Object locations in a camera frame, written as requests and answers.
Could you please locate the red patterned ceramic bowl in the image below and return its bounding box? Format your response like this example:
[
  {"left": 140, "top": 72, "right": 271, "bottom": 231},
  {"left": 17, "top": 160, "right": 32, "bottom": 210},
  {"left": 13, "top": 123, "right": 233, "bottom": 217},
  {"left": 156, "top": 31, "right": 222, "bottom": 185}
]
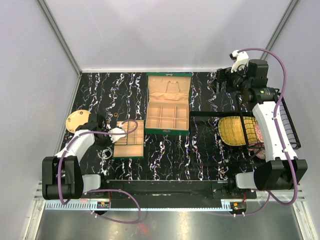
[{"left": 247, "top": 122, "right": 266, "bottom": 160}]

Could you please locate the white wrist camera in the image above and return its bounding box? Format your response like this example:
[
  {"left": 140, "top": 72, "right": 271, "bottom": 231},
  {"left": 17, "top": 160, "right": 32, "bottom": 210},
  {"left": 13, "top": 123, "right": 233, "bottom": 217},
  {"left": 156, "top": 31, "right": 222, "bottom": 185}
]
[
  {"left": 229, "top": 50, "right": 249, "bottom": 73},
  {"left": 107, "top": 127, "right": 128, "bottom": 144}
]

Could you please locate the silver pearl bracelet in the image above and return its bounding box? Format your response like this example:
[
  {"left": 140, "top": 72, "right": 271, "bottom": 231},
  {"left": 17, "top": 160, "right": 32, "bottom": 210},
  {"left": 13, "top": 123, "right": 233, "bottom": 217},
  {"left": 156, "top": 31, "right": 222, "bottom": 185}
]
[{"left": 98, "top": 147, "right": 113, "bottom": 161}]

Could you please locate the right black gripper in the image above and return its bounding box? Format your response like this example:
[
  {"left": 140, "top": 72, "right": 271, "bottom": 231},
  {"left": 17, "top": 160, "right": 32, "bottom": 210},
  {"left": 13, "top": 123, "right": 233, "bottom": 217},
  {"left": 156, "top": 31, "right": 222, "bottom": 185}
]
[{"left": 208, "top": 63, "right": 251, "bottom": 95}]

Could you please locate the black wire dish rack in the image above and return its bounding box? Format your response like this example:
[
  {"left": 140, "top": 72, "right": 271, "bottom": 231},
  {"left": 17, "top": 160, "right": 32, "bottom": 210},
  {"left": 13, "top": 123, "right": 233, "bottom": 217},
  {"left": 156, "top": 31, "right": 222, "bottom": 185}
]
[{"left": 236, "top": 93, "right": 301, "bottom": 150}]

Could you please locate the aluminium rail front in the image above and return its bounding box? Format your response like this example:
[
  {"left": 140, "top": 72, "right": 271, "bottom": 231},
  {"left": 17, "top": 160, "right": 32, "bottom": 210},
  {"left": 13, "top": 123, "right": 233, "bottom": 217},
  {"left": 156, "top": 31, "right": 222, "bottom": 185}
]
[{"left": 33, "top": 181, "right": 307, "bottom": 211}]

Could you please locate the beige jewelry tray insert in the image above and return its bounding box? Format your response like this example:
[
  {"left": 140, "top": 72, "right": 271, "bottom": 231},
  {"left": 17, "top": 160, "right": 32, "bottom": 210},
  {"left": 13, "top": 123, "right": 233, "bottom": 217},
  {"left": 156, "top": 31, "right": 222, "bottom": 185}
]
[{"left": 113, "top": 120, "right": 145, "bottom": 159}]

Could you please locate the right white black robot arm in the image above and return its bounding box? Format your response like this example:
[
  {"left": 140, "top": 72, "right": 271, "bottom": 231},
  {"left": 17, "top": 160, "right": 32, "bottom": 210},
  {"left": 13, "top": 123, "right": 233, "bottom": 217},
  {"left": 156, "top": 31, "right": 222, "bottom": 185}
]
[{"left": 215, "top": 59, "right": 308, "bottom": 199}]

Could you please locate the woven bamboo tray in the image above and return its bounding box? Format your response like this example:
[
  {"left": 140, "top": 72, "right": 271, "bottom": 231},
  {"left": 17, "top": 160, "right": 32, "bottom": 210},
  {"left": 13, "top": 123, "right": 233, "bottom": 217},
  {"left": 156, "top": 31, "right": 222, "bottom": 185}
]
[{"left": 218, "top": 116, "right": 258, "bottom": 147}]

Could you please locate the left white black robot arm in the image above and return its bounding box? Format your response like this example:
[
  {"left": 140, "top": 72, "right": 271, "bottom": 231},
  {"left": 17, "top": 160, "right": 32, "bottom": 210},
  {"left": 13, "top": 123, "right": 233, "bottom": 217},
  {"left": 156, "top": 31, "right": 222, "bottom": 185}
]
[{"left": 42, "top": 114, "right": 110, "bottom": 204}]

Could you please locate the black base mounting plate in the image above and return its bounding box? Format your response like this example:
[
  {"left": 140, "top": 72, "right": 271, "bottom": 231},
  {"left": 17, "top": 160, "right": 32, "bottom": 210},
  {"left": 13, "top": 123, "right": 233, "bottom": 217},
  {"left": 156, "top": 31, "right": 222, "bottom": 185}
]
[{"left": 100, "top": 179, "right": 257, "bottom": 200}]

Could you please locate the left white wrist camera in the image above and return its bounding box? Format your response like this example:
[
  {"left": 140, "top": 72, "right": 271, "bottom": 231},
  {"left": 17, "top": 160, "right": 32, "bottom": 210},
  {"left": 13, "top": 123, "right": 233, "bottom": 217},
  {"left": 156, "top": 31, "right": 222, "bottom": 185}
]
[{"left": 107, "top": 127, "right": 128, "bottom": 144}]

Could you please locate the green jewelry box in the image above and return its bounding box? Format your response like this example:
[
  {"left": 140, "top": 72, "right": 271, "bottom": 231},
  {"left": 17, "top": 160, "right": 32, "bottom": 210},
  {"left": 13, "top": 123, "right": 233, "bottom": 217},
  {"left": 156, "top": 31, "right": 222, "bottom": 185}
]
[{"left": 144, "top": 72, "right": 192, "bottom": 136}]

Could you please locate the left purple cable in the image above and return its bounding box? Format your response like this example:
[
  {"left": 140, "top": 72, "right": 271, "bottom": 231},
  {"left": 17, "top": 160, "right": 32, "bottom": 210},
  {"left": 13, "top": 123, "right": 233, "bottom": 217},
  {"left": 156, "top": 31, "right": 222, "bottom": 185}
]
[{"left": 57, "top": 119, "right": 142, "bottom": 224}]

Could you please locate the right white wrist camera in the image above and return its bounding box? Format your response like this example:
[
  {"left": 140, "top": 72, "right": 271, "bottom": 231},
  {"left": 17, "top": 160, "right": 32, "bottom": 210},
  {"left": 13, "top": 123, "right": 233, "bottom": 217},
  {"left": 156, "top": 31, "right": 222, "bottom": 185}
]
[{"left": 229, "top": 50, "right": 249, "bottom": 73}]

